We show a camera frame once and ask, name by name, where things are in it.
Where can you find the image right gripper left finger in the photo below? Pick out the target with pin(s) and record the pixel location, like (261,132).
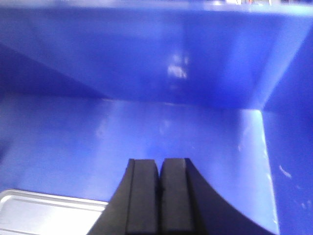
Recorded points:
(133,208)

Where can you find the image right gripper right finger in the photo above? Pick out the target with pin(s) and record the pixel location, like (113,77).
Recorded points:
(190,205)

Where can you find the small ribbed silver tray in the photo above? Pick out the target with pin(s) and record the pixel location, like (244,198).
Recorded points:
(31,213)

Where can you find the blue bin bottom centre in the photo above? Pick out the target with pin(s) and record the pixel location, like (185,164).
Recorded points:
(85,85)

